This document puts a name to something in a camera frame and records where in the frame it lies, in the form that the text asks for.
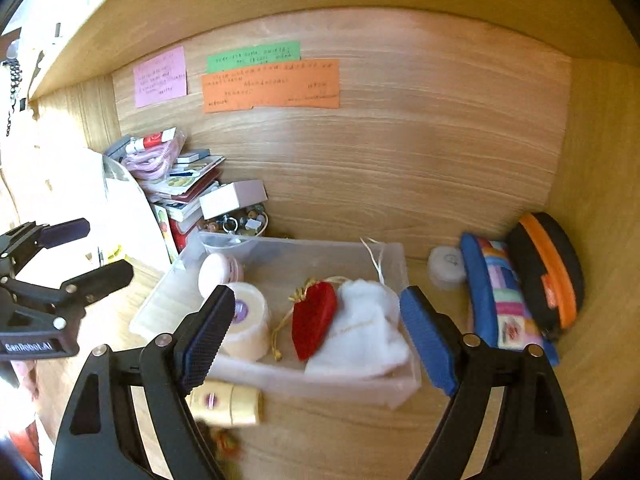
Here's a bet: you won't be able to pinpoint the yellow cylindrical bottle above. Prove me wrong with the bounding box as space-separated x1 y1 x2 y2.
186 379 262 428

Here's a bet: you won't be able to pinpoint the red velvet pouch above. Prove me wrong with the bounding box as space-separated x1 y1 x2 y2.
270 276 348 362

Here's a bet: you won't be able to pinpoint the gourd charm with tassel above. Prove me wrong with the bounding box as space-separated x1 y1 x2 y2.
196 420 242 479

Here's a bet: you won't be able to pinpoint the person's left hand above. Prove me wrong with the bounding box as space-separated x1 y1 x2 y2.
10 360 39 399

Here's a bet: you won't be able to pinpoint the white paper sheets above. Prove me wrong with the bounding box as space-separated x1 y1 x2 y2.
2 146 170 272

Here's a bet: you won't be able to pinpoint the blue patchwork pencil case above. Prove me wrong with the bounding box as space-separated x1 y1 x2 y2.
460 233 560 366

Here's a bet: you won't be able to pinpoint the round cream jar purple label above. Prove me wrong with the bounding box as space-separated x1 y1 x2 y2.
221 282 270 362

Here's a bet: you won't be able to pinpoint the stack of books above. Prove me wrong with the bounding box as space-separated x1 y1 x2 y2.
140 154 226 262

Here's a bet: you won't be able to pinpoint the black orange zip case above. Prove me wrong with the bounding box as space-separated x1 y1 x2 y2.
506 211 585 341

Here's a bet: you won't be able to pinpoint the clear plastic storage bin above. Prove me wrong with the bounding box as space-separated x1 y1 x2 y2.
129 233 422 408

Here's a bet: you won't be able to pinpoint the bowl of small trinkets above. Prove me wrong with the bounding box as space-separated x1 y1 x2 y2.
198 204 269 236

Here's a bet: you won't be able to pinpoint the small white cardboard box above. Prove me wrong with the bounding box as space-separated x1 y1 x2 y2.
200 180 268 220

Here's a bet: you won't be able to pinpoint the pink sticky note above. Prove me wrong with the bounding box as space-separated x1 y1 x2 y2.
134 46 188 108

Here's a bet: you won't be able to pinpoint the orange sticky note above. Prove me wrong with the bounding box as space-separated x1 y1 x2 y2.
202 58 341 113

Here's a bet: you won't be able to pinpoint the green sticky note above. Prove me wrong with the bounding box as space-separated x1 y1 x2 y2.
206 41 300 74

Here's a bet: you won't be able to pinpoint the white drawstring pouch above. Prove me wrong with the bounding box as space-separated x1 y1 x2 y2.
304 236 412 380

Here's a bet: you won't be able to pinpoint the bag with pink cord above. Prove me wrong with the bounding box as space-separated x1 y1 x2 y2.
104 127 186 181

